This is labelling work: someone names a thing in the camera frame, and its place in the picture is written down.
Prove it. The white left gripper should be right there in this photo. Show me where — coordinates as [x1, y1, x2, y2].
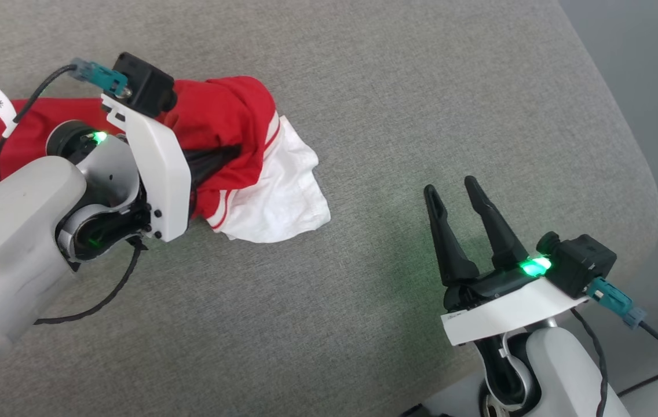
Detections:
[100, 93, 242, 243]

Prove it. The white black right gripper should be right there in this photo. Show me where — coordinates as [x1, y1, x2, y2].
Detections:
[423, 175, 591, 347]

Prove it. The red and white jersey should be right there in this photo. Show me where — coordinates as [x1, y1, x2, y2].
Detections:
[0, 76, 331, 244]

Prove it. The grey fabric sofa cushion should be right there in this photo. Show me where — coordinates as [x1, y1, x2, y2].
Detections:
[0, 0, 658, 417]

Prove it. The teal left camera connector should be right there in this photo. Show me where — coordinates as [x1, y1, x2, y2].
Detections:
[70, 57, 131, 97]

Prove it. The teal camera connector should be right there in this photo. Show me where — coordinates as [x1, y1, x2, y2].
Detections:
[587, 277, 648, 331]
[70, 57, 131, 97]

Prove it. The teal right camera connector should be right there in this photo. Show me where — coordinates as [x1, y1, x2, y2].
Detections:
[587, 277, 648, 331]

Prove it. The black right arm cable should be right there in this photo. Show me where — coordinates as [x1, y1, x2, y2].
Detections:
[571, 307, 658, 417]

